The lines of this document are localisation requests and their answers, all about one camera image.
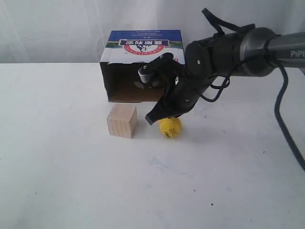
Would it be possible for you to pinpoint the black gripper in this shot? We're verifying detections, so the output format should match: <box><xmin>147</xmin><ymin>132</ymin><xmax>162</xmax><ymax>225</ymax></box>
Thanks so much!
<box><xmin>138</xmin><ymin>32</ymin><xmax>245</xmax><ymax>125</ymax></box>

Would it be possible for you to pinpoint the yellow ball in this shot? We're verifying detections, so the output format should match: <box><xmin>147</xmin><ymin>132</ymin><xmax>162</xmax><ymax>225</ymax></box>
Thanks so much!
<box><xmin>158</xmin><ymin>117</ymin><xmax>182</xmax><ymax>138</ymax></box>

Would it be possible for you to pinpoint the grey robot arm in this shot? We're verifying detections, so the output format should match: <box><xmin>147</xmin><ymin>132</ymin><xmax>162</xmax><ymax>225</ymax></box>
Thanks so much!
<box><xmin>138</xmin><ymin>27</ymin><xmax>305</xmax><ymax>124</ymax></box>

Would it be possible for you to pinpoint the light wooden cube block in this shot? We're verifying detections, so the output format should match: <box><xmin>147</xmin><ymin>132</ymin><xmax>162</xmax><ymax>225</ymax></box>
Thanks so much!
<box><xmin>107</xmin><ymin>104</ymin><xmax>138</xmax><ymax>138</ymax></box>

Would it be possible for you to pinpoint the blue white cardboard box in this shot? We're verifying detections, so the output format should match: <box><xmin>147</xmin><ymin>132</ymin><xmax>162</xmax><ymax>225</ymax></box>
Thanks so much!
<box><xmin>100</xmin><ymin>30</ymin><xmax>185</xmax><ymax>103</ymax></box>

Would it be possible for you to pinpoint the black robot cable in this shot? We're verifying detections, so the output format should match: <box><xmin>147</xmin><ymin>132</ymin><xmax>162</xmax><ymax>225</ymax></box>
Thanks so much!
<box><xmin>201</xmin><ymin>8</ymin><xmax>305</xmax><ymax>172</ymax></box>

